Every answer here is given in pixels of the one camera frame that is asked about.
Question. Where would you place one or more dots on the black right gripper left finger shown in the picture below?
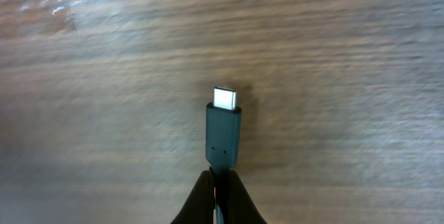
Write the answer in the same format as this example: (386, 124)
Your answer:
(199, 206)

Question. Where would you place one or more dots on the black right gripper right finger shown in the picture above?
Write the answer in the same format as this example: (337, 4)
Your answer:
(240, 207)

